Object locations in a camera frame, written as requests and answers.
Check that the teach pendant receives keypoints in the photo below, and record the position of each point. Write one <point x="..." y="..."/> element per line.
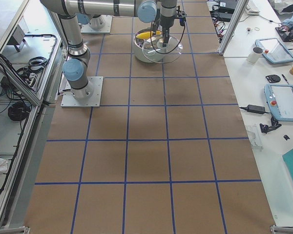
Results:
<point x="277" y="51"/>
<point x="280" y="101"/>

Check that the near teach pendant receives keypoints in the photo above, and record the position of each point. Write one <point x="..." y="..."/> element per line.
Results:
<point x="280" y="101"/>

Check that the glass pot lid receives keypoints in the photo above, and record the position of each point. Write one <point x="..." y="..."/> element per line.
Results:
<point x="154" y="51"/>

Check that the aluminium frame post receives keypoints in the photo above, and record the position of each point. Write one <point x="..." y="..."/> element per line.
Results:
<point x="241" y="5"/>

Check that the far teach pendant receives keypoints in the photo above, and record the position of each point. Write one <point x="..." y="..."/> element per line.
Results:
<point x="277" y="51"/>

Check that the white mug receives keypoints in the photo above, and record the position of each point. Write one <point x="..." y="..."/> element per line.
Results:
<point x="255" y="54"/>

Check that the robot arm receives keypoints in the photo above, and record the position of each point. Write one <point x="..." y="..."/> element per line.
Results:
<point x="74" y="70"/>
<point x="95" y="22"/>

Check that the brown paper table mat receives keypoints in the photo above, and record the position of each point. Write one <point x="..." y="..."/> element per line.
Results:
<point x="165" y="153"/>

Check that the black clamp part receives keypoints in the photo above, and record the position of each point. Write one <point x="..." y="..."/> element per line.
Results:
<point x="274" y="125"/>

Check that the yellow corn cob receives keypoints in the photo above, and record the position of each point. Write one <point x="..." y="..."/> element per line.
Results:
<point x="147" y="34"/>

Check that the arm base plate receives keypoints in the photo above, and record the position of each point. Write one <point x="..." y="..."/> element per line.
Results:
<point x="85" y="29"/>
<point x="89" y="96"/>

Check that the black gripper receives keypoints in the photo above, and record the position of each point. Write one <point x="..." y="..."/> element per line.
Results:
<point x="165" y="25"/>

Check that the black power brick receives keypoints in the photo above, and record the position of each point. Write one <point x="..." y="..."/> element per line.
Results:
<point x="255" y="109"/>

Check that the pale green electric pot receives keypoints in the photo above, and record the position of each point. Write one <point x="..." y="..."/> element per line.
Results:
<point x="138" y="47"/>

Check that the clear plastic bracket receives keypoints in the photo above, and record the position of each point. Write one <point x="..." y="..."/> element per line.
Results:
<point x="254" y="137"/>

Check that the black round disc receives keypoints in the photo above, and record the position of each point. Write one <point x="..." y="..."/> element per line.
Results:
<point x="273" y="78"/>

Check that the grey metal box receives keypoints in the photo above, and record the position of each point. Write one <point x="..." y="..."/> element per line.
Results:
<point x="17" y="39"/>

